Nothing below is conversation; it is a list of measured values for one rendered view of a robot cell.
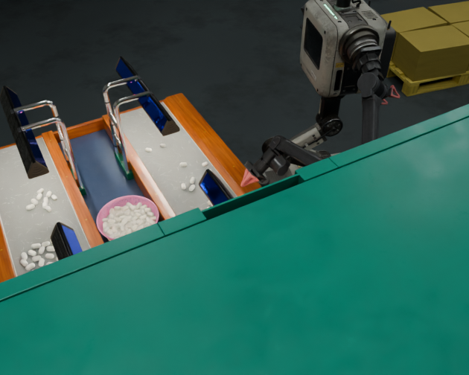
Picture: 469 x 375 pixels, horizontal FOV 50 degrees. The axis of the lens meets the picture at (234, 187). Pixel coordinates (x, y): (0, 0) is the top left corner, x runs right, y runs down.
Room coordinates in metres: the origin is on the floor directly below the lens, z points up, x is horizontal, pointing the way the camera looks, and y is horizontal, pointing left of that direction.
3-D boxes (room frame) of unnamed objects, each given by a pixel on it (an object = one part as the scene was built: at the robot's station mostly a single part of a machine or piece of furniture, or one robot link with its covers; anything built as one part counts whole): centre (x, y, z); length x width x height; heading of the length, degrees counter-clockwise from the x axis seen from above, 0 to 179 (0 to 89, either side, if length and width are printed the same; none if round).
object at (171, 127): (2.00, 0.42, 1.08); 0.62 x 0.08 x 0.07; 28
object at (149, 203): (1.49, 0.46, 0.72); 0.27 x 0.27 x 0.10
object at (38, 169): (1.73, 0.91, 1.08); 0.62 x 0.08 x 0.07; 28
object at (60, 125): (1.77, 0.84, 0.90); 0.20 x 0.19 x 0.45; 28
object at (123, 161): (1.96, 0.49, 0.90); 0.20 x 0.19 x 0.45; 28
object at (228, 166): (1.65, -0.08, 0.67); 1.81 x 0.12 x 0.19; 28
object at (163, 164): (1.55, 0.11, 0.73); 1.81 x 0.30 x 0.02; 28
